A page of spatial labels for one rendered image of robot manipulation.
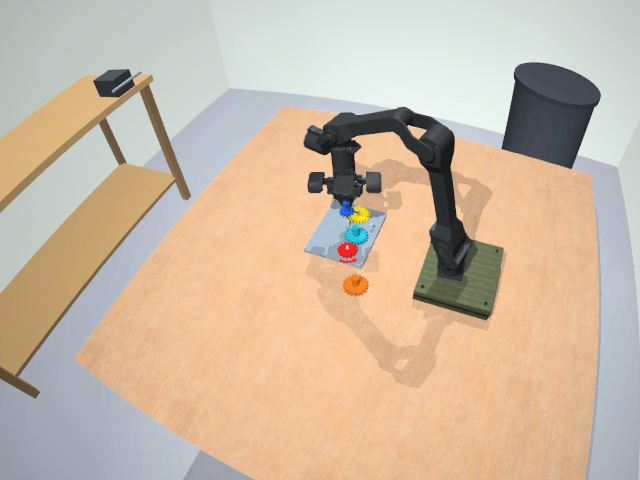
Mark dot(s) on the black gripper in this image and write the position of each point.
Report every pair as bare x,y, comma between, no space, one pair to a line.
316,180

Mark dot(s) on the yellow gear with black stripe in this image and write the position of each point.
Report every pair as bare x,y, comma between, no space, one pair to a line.
362,217

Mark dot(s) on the red gear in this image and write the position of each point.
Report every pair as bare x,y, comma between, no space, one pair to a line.
347,253

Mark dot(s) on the orange gear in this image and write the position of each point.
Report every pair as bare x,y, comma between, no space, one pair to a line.
355,285

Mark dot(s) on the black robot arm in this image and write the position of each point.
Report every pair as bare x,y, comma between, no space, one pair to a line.
435,150

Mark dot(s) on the cyan gear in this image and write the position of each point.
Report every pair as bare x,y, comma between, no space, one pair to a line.
356,235

